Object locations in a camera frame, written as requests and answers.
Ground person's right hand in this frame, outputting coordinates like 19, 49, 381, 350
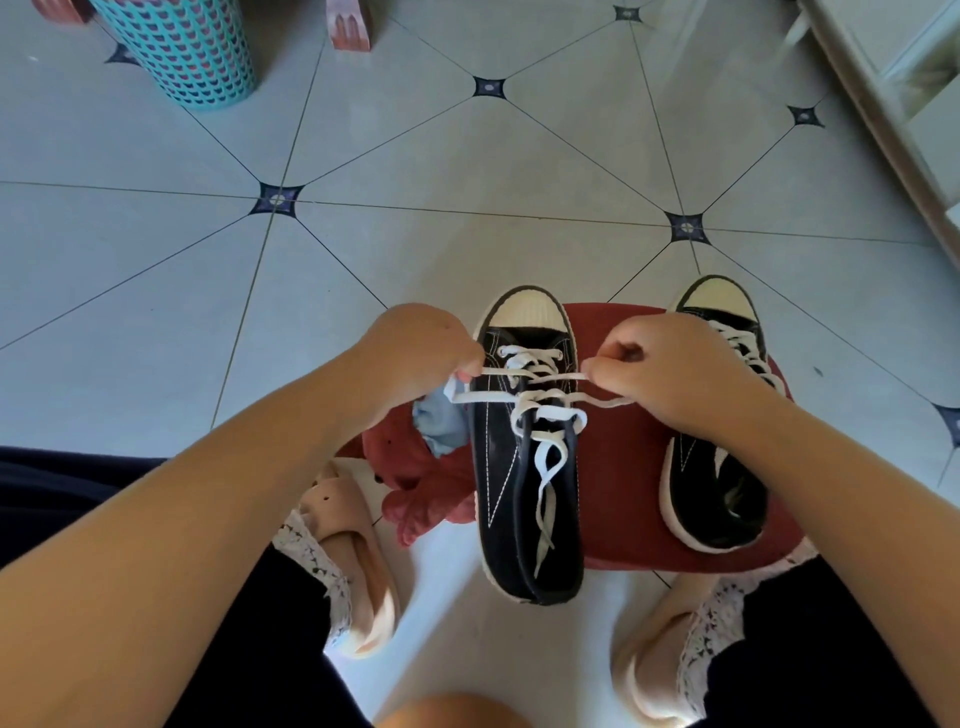
581, 312, 775, 438

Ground round red stool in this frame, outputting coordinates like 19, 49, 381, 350
360, 302, 808, 576

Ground teal plastic laundry basket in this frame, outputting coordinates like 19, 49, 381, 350
88, 0, 258, 113

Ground pink slipper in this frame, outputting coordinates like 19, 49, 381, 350
610, 573, 723, 728
288, 457, 403, 661

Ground person's left forearm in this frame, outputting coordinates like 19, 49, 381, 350
0, 346, 395, 728

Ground white shoelace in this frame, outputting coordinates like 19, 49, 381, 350
708, 320, 786, 397
448, 345, 639, 580

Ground person's right forearm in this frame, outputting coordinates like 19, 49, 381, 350
705, 376, 960, 728

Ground light blue cloth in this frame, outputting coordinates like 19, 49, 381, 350
412, 377, 474, 459

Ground black canvas sneaker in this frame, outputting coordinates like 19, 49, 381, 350
466, 285, 586, 607
658, 274, 787, 555

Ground white furniture frame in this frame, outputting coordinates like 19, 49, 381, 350
780, 0, 960, 273

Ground red cloth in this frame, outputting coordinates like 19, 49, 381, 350
363, 408, 481, 549

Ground pink stool leg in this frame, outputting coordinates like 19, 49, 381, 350
30, 0, 96, 26
325, 0, 375, 53

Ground dark trousers with lace trim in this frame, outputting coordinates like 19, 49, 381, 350
0, 445, 940, 728

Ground person's left hand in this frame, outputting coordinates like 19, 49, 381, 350
352, 303, 486, 426

